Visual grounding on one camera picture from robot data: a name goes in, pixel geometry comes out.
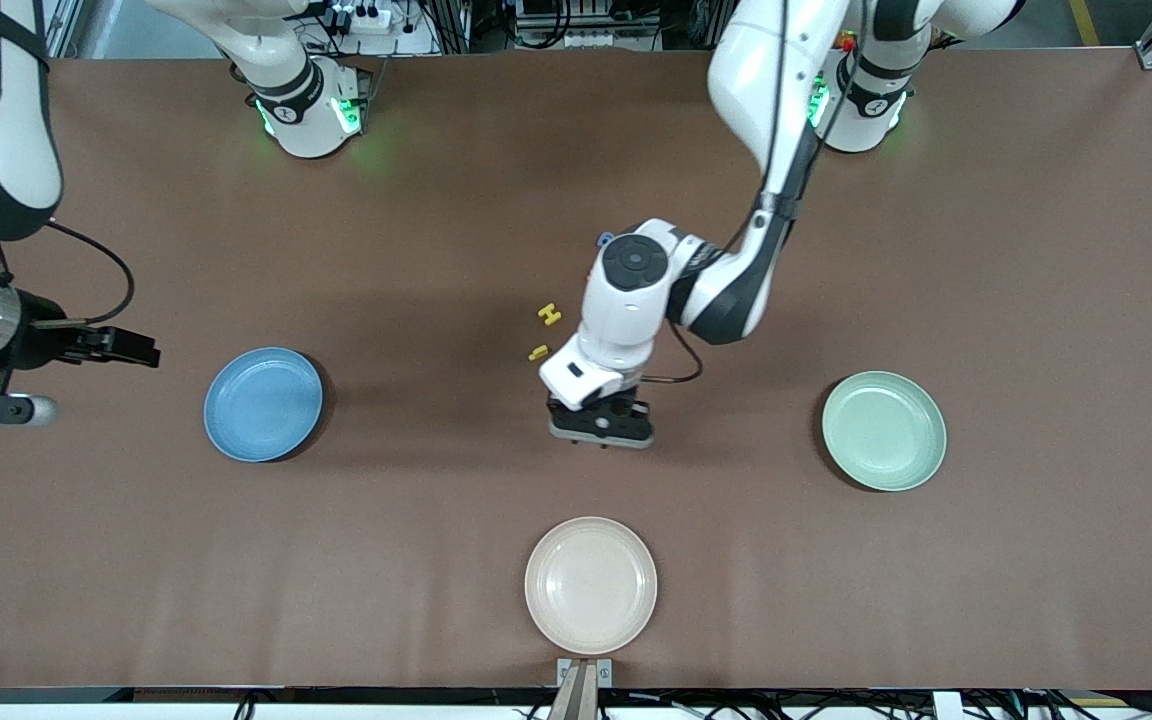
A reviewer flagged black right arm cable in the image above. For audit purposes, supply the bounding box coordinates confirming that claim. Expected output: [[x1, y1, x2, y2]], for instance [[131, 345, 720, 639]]
[[0, 220, 135, 326]]

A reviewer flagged beige plate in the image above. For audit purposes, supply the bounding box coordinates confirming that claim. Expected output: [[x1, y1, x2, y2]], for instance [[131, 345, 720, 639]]
[[524, 516, 659, 656]]

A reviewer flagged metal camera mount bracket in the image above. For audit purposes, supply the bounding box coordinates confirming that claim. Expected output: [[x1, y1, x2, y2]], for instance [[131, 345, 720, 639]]
[[556, 658, 613, 720]]

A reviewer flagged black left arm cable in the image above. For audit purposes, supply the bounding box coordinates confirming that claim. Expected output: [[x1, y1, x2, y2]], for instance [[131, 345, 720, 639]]
[[636, 0, 877, 386]]

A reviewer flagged green plate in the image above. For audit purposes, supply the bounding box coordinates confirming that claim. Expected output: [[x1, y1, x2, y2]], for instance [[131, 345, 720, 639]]
[[821, 371, 948, 493]]

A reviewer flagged blue plate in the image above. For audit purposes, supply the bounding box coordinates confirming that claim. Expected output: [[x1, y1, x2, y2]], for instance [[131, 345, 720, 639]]
[[204, 347, 324, 463]]

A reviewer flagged white power strip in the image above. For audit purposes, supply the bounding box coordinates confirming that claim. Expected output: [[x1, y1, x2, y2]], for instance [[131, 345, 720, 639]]
[[329, 3, 394, 33]]

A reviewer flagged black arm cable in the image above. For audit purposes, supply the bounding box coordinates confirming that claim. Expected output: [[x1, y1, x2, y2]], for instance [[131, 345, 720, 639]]
[[0, 220, 135, 326], [636, 0, 877, 386]]

